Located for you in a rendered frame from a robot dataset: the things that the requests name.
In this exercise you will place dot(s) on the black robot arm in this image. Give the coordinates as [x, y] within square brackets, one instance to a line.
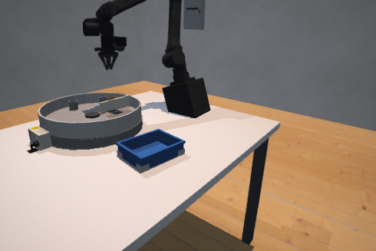
[174, 59]

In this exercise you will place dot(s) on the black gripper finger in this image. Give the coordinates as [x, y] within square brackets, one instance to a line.
[114, 59]
[107, 56]

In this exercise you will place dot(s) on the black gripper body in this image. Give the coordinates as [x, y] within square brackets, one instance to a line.
[106, 50]

